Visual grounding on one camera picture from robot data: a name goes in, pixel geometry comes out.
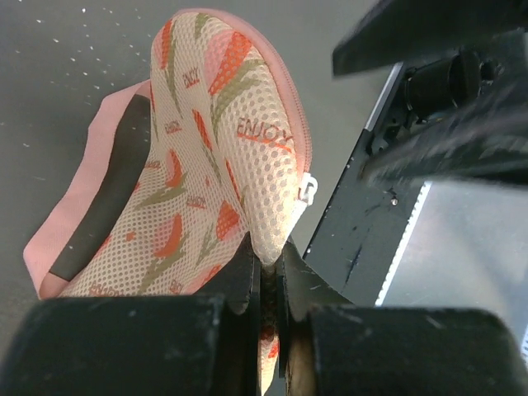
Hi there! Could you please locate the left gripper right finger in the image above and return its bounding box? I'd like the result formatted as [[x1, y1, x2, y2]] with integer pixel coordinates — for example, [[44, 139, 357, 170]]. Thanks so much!
[[276, 241, 527, 395]]

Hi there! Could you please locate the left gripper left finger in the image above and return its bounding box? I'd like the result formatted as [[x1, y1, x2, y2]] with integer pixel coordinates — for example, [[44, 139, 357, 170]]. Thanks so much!
[[1, 238, 260, 395]]

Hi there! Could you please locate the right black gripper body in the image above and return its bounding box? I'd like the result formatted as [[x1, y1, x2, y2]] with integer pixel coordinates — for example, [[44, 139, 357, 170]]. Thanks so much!
[[332, 1, 527, 186]]

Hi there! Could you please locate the floral mesh laundry bag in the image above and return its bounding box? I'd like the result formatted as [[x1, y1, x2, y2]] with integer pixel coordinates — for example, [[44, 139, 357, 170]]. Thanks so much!
[[23, 8, 317, 395]]

